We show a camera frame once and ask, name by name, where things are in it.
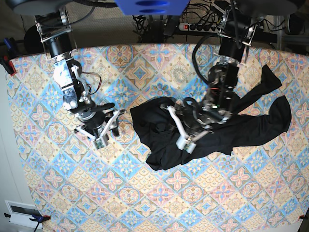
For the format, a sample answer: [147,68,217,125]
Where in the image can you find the white floor vent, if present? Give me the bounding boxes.
[5,200,40,229]

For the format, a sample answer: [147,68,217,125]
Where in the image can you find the black round speaker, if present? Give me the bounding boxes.
[24,26,44,54]

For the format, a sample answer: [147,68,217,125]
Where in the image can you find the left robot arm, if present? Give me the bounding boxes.
[181,4,256,130]

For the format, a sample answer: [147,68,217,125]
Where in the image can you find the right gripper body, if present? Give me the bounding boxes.
[77,110,108,133]

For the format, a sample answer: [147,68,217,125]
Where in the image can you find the black t-shirt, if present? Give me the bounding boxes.
[130,65,292,171]

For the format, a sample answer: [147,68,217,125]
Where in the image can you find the blue orange clamp lower left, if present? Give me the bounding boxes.
[4,213,51,225]

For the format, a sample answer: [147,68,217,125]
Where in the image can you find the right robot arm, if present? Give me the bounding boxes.
[35,6,121,139]

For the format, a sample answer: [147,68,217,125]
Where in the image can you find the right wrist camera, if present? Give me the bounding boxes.
[93,135,109,150]

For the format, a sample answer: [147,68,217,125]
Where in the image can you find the orange clamp lower right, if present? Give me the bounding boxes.
[298,215,309,220]

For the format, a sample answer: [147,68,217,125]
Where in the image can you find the patterned tablecloth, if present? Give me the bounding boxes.
[6,48,309,232]

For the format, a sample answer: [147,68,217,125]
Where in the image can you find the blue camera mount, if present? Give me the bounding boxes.
[114,0,190,16]

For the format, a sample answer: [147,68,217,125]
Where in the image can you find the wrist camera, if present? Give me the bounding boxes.
[176,136,196,154]
[93,135,109,150]

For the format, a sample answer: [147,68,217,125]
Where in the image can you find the orange black clamp left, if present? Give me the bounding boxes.
[0,56,16,76]

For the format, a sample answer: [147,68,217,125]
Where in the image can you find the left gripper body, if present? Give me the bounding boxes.
[183,101,232,131]

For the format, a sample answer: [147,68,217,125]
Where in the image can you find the white power strip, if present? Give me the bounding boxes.
[178,23,220,33]

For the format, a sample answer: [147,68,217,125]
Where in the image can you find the blue clamp upper left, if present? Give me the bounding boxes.
[0,37,15,50]

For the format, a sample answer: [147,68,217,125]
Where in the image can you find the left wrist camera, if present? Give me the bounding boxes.
[176,136,196,154]

